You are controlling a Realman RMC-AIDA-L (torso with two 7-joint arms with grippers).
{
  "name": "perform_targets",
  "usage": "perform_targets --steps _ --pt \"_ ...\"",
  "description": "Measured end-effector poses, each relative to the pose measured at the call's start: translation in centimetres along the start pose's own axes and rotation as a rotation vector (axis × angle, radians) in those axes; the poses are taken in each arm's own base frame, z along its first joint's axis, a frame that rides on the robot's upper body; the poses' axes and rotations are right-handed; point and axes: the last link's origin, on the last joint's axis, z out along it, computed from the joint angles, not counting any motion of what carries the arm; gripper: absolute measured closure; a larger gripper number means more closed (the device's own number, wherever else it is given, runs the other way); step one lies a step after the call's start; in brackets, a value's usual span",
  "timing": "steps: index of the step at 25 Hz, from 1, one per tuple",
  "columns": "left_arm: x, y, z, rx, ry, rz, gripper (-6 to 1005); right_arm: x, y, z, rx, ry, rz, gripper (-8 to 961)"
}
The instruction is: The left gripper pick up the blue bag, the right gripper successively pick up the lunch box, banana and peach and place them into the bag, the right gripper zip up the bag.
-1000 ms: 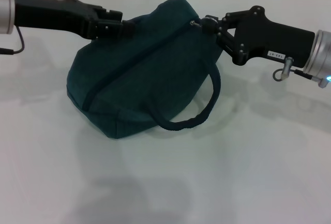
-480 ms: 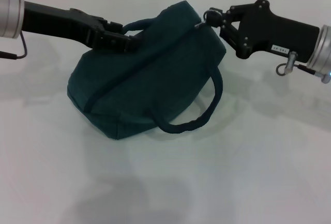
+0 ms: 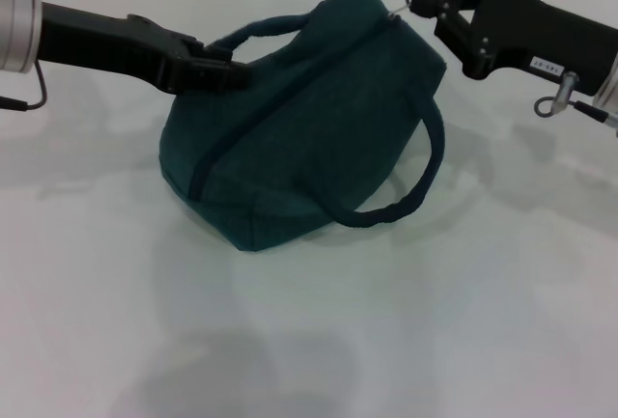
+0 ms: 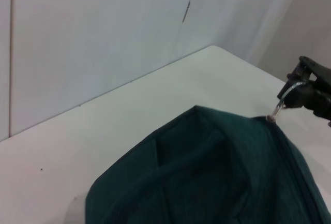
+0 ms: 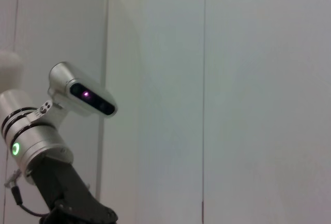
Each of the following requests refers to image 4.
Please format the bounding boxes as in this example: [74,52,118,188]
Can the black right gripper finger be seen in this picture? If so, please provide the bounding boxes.
[286,55,331,83]
[277,82,331,122]

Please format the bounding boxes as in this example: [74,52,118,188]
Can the dark teal lunch bag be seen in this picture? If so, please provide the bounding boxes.
[85,81,331,224]

